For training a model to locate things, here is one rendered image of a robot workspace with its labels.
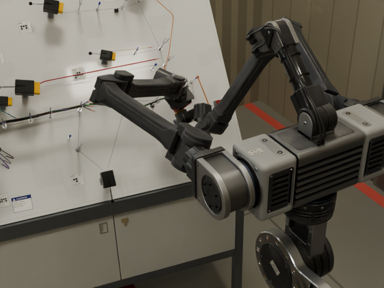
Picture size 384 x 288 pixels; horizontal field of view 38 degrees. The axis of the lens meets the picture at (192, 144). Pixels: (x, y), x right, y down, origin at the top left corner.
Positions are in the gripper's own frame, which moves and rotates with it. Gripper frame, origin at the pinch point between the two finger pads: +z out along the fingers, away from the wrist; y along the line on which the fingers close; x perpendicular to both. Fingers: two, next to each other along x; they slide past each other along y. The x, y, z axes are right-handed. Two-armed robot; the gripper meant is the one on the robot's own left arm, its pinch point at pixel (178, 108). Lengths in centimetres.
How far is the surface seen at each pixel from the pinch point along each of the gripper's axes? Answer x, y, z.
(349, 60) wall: -23, -150, 103
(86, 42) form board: -40.4, 19.1, -9.7
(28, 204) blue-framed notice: 3, 68, 9
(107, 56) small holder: -28.4, 15.6, -12.4
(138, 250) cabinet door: 30, 38, 44
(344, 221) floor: 58, -87, 125
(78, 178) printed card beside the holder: 2.6, 47.2, 8.6
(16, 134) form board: -21, 60, -2
